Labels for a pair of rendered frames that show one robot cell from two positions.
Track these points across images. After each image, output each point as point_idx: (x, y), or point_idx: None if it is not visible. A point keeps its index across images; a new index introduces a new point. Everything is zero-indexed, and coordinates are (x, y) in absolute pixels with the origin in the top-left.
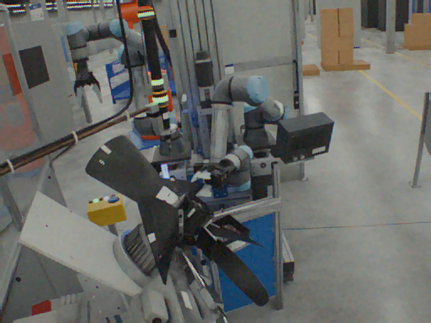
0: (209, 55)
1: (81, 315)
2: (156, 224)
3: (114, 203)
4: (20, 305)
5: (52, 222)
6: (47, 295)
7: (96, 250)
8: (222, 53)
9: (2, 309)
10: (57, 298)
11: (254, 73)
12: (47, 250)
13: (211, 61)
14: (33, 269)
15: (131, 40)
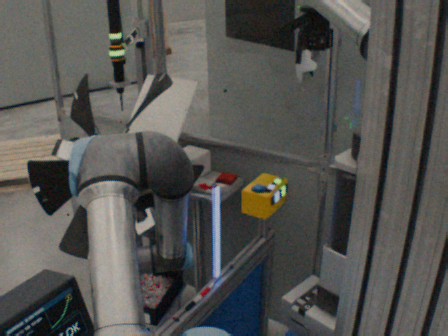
0: (358, 155)
1: (195, 191)
2: (80, 98)
3: (251, 187)
4: (245, 171)
5: (167, 94)
6: (294, 225)
7: (150, 127)
8: (357, 188)
9: (221, 144)
10: (311, 252)
11: None
12: (142, 90)
13: (341, 177)
14: (296, 190)
15: (310, 4)
